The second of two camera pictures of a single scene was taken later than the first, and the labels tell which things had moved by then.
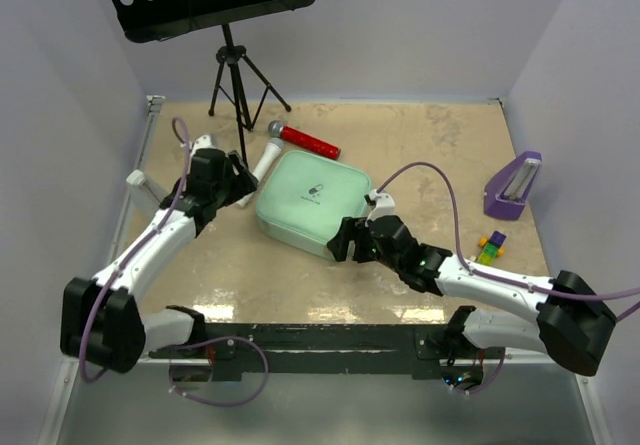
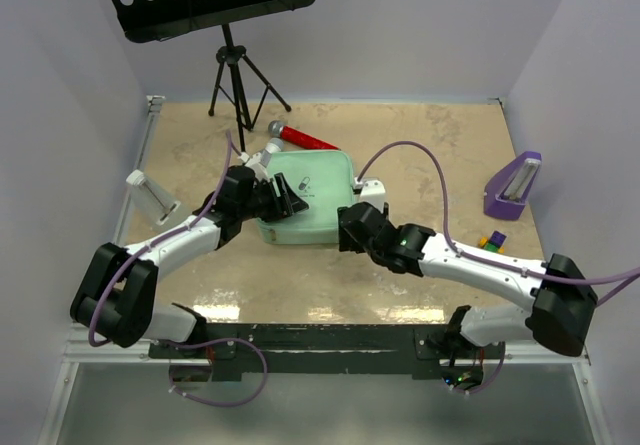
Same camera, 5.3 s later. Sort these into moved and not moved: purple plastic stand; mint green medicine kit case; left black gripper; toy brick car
Moved: left black gripper
Not moved: purple plastic stand; mint green medicine kit case; toy brick car
